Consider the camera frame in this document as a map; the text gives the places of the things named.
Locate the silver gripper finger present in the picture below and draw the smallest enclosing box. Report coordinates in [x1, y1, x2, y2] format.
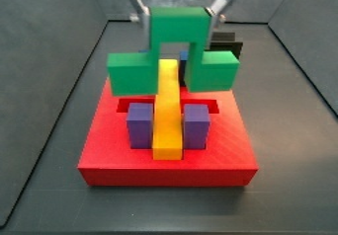
[203, 0, 242, 50]
[130, 0, 151, 46]

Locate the green arch-shaped block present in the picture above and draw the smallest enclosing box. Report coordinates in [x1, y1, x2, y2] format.
[107, 7, 239, 96]

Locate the red base board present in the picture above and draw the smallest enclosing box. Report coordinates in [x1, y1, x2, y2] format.
[78, 86, 259, 187]

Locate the black holder stand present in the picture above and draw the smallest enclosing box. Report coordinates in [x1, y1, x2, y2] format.
[209, 32, 243, 58]

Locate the right blue block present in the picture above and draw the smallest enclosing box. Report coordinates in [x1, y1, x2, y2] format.
[178, 50, 189, 87]

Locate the left purple block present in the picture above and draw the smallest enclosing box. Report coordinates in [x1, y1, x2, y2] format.
[127, 103, 154, 149]

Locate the purple block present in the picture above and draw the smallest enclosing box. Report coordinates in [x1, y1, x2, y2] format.
[183, 104, 210, 149]
[127, 103, 154, 149]

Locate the yellow long bar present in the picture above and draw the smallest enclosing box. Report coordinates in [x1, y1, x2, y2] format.
[153, 59, 182, 160]

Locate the right purple block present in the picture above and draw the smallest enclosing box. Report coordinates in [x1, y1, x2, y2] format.
[183, 104, 210, 149]

